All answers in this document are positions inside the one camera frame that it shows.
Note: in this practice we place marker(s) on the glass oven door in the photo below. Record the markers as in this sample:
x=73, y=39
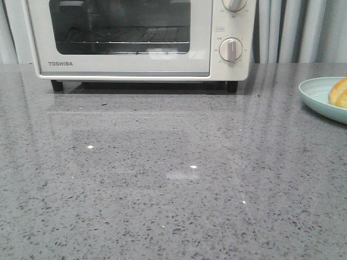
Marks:
x=51, y=20

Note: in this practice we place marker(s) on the orange striped croissant bread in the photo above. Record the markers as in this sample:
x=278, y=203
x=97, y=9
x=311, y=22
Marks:
x=337, y=94

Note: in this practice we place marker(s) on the lower oven control knob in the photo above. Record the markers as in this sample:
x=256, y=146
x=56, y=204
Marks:
x=230, y=49

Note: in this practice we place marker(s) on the oven control knob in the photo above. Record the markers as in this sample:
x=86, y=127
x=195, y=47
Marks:
x=234, y=5
x=230, y=49

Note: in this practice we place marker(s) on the white Toshiba toaster oven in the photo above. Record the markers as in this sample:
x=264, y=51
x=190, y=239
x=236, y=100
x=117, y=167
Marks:
x=225, y=24

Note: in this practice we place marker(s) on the upper oven control knob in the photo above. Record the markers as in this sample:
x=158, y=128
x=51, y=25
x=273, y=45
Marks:
x=234, y=5

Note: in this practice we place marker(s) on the light green round plate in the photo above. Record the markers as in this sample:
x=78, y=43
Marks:
x=315, y=94

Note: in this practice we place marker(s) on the metal wire oven rack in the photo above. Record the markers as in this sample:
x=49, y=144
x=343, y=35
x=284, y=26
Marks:
x=126, y=41

